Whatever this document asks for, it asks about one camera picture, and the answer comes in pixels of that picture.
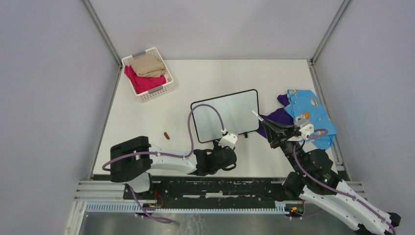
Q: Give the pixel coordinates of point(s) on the purple cloth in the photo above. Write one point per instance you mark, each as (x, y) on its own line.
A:
(280, 115)

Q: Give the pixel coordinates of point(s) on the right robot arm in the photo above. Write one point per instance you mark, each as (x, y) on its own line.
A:
(313, 180)

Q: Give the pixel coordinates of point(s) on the beige folded cloth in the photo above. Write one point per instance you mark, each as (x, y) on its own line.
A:
(148, 66)

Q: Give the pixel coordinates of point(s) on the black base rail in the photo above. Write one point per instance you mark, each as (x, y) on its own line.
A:
(179, 192)

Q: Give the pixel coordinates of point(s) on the black framed whiteboard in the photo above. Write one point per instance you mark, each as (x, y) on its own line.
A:
(232, 111)

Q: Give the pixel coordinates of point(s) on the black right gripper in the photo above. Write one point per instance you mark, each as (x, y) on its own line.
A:
(279, 139)

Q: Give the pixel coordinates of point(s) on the white whiteboard marker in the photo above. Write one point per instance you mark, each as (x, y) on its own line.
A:
(257, 115)

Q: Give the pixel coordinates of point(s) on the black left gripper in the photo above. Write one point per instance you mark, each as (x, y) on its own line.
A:
(220, 148)

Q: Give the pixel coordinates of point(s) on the blue patterned cloth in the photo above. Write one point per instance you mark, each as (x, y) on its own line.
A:
(305, 104)

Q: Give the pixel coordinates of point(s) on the magenta cloth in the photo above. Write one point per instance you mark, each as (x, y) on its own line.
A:
(143, 84)

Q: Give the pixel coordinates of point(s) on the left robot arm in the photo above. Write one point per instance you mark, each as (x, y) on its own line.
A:
(130, 161)

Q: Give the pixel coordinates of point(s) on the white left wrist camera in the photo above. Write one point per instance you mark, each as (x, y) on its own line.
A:
(228, 139)

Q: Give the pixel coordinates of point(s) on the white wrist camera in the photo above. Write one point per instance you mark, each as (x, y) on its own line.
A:
(303, 128)
(228, 139)

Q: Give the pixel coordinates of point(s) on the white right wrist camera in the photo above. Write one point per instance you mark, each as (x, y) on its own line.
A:
(303, 128)

